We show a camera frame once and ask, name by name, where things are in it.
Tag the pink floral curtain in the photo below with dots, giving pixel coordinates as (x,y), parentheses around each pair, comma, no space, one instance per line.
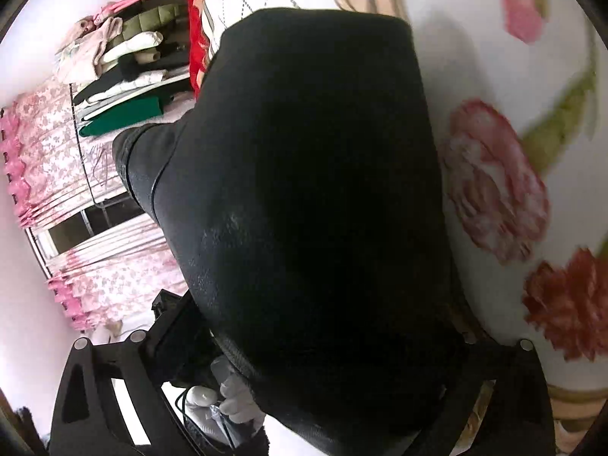
(118,285)
(42,152)

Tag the white puffer jacket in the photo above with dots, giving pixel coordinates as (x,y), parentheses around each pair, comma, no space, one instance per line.
(137,43)

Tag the hot pink garment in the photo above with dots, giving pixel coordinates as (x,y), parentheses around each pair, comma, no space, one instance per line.
(123,5)

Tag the pale pink garment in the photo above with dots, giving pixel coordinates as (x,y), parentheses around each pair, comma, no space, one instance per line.
(85,52)

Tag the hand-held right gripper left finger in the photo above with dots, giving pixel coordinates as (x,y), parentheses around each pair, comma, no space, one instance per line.
(183,337)

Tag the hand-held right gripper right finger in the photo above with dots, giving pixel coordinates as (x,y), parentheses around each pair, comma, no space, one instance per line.
(517,399)

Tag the person's left hand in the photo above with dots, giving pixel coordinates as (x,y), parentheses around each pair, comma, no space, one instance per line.
(235,394)

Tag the metal clothes rack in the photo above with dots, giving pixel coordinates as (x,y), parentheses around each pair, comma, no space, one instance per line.
(85,161)

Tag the hanging green garment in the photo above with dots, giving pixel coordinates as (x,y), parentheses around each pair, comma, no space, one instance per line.
(128,116)

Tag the olive puffer jacket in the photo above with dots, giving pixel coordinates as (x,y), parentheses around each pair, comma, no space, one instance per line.
(152,19)

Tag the black leather jacket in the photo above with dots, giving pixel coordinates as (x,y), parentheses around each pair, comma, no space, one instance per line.
(308,199)

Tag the red floral blanket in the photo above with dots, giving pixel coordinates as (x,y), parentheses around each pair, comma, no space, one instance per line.
(498,104)

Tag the hanging white jacket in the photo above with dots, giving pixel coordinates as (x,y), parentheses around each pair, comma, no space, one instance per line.
(133,86)

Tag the window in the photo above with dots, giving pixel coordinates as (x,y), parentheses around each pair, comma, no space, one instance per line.
(71,233)

